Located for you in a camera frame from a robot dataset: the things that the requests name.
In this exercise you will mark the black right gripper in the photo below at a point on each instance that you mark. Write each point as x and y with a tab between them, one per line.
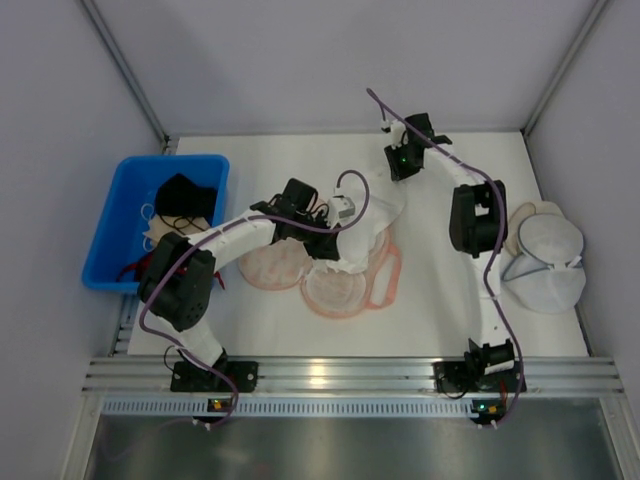
400	163

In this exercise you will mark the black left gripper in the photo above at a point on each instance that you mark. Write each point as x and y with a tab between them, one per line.
324	245

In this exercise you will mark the pink mesh laundry bag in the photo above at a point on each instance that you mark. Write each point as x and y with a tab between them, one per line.
327	292

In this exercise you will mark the white bra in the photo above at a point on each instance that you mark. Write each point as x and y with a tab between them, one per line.
386	202

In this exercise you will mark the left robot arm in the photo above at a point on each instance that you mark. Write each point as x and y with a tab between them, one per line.
176	287

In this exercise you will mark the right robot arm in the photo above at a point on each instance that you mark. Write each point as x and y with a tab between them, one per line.
477	229

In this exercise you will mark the black bra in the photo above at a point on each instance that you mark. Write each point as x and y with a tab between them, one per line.
180	197

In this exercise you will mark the red bra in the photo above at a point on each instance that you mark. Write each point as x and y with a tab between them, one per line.
138	268

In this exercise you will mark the white blue mesh laundry bag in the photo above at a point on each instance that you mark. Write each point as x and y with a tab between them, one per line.
547	276

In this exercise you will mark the blue plastic bin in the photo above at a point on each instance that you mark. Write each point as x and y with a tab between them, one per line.
119	241

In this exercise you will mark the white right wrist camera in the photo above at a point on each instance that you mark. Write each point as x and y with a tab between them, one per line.
394	132

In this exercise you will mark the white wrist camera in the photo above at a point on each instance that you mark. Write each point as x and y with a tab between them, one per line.
340	209
394	132

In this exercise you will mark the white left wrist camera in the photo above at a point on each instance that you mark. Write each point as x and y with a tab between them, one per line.
340	209

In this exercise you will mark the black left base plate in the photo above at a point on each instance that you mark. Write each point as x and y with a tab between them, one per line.
188	378

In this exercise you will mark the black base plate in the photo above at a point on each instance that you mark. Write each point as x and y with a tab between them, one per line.
188	378
453	379

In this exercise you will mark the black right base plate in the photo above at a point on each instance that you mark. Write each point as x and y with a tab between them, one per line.
453	379

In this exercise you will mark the white slotted cable duct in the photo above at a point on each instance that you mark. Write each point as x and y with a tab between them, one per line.
282	407

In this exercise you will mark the aluminium front rail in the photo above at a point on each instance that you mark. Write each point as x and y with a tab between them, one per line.
544	376

